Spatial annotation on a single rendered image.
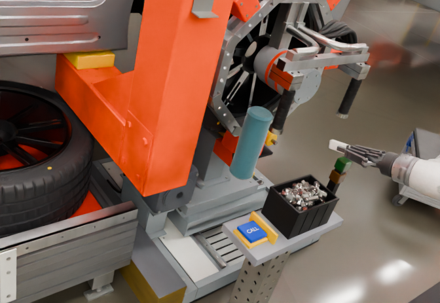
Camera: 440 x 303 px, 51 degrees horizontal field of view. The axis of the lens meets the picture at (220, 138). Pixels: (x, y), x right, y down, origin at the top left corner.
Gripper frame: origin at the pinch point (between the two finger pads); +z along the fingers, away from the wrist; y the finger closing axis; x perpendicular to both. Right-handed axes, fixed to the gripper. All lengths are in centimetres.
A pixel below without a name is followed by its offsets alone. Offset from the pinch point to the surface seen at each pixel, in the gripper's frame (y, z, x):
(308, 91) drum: 4.1, 12.2, -16.8
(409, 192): -104, 12, 56
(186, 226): 24, 48, 44
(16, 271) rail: 92, 45, 31
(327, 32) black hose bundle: -4.8, 13.3, -35.6
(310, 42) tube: 10.3, 9.6, -34.1
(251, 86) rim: 1.7, 39.4, -12.1
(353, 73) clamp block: -8.9, 3.7, -23.0
